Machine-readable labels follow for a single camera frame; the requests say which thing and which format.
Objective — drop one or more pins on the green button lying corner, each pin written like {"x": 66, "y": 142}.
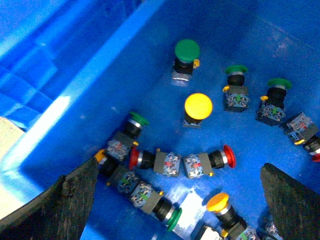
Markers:
{"x": 119, "y": 146}

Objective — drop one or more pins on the blue bin with buttons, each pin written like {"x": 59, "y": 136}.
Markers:
{"x": 132, "y": 71}

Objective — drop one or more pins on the blue far left bin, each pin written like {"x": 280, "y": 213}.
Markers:
{"x": 38, "y": 67}

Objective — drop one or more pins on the red button lying right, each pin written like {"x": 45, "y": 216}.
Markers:
{"x": 302, "y": 131}

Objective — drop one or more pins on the orange yellow button front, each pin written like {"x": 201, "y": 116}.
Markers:
{"x": 234, "y": 227}

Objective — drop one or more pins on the red button lying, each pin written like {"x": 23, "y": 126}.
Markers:
{"x": 164, "y": 163}
{"x": 302, "y": 131}
{"x": 200, "y": 164}

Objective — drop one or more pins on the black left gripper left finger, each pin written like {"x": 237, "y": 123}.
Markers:
{"x": 59, "y": 213}

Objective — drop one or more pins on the yellow button upright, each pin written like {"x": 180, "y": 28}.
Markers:
{"x": 197, "y": 107}

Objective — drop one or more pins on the green button upright left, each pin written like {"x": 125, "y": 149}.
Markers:
{"x": 187, "y": 52}

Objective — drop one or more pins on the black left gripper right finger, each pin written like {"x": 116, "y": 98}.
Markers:
{"x": 295, "y": 208}

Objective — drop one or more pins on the yellow button under finger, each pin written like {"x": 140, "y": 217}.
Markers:
{"x": 118, "y": 175}

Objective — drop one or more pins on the red button lying left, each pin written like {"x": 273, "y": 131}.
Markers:
{"x": 164, "y": 163}

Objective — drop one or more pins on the red button lying front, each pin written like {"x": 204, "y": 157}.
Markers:
{"x": 200, "y": 164}

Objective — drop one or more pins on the green button lying bottom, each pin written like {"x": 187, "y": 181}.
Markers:
{"x": 151, "y": 202}

